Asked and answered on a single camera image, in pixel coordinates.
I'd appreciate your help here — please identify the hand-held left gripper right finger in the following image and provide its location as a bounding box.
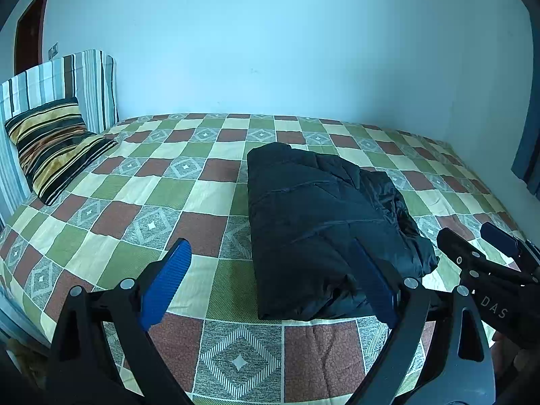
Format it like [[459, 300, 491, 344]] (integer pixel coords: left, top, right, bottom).
[[346, 238, 497, 405]]

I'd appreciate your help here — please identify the checkered bedspread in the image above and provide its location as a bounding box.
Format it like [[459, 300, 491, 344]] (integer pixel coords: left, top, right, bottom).
[[0, 112, 529, 405]]

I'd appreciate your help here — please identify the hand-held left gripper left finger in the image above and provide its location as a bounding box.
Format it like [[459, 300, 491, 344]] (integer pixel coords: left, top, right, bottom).
[[44, 238, 193, 405]]

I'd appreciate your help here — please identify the blue curtain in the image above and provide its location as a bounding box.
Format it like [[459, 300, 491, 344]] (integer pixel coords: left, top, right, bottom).
[[510, 86, 540, 200]]

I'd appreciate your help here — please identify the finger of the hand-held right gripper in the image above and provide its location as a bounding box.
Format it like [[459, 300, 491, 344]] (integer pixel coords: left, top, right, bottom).
[[436, 227, 486, 273], [480, 222, 529, 259]]

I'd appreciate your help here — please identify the yellow black striped pillow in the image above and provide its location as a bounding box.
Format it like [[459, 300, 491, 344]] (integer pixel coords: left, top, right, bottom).
[[4, 97, 119, 207]]

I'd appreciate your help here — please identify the person's right hand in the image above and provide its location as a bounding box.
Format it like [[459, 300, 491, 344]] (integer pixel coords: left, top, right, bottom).
[[490, 331, 534, 374]]

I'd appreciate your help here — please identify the brown wooden door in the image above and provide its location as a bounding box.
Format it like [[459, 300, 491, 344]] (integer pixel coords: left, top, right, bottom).
[[14, 0, 54, 76]]

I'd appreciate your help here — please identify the black puffer jacket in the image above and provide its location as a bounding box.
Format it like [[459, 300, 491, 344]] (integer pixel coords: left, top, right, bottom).
[[246, 142, 438, 322]]

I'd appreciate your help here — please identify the striped headboard cover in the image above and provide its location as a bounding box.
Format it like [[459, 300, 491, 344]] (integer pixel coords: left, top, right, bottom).
[[0, 49, 121, 222]]

